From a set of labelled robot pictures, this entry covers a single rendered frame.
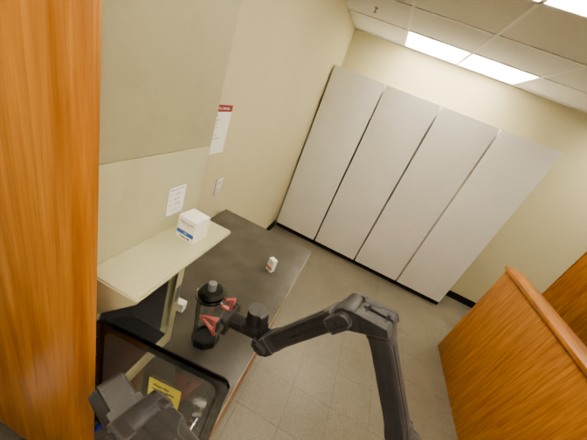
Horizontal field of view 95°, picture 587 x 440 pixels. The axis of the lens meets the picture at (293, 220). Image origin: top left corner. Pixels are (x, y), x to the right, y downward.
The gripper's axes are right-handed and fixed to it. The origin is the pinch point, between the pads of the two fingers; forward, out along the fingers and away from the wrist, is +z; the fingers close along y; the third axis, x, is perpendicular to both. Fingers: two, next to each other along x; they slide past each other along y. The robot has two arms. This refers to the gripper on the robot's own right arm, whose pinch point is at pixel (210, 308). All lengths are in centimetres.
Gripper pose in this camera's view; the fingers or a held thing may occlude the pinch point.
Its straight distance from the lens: 105.8
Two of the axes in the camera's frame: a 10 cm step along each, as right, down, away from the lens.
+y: -3.1, 3.2, -9.0
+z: -9.2, -3.3, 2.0
